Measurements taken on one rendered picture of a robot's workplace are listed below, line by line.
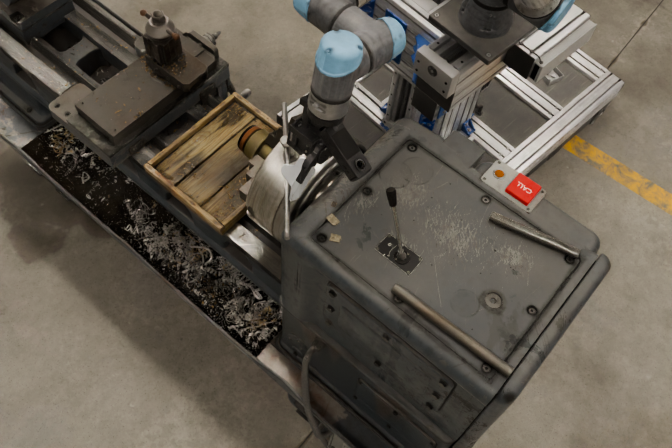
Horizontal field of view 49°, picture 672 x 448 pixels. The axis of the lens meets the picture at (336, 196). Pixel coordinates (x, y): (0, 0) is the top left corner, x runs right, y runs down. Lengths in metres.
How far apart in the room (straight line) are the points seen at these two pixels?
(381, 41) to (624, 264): 2.10
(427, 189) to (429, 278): 0.22
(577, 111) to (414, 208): 1.76
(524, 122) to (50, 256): 1.98
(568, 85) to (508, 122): 0.36
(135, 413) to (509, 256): 1.60
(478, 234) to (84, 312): 1.74
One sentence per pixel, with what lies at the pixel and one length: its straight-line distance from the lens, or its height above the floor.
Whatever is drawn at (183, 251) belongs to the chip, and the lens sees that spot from 2.31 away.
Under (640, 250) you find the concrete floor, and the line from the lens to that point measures 3.29.
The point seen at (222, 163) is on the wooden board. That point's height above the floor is 0.88.
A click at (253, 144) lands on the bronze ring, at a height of 1.11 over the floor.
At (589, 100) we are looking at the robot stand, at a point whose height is 0.23.
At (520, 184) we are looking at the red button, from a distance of 1.69.
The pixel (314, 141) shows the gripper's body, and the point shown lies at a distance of 1.37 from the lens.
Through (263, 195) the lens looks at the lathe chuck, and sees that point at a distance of 1.72.
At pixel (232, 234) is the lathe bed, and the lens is 2.01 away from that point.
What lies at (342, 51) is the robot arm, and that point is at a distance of 1.23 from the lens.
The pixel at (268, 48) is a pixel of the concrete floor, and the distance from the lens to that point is 3.57.
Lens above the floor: 2.63
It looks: 59 degrees down
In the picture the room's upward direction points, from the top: 7 degrees clockwise
